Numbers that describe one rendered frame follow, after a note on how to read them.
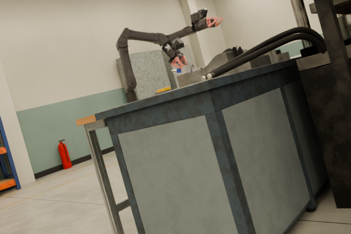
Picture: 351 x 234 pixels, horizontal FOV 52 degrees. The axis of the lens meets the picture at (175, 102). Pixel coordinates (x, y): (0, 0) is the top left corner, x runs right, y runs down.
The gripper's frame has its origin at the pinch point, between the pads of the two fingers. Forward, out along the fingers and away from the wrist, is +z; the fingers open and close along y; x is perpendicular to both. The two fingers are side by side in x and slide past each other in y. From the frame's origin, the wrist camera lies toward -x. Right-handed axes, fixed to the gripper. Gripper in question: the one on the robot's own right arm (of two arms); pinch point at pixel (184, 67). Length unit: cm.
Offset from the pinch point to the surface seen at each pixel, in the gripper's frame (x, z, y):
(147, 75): 335, -253, 420
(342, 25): -70, 46, 46
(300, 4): -71, 31, 4
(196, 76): -6.4, 13.5, -8.3
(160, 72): 329, -252, 461
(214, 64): -20.5, 18.1, -8.3
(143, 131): -2, 33, -69
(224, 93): -40, 48, -59
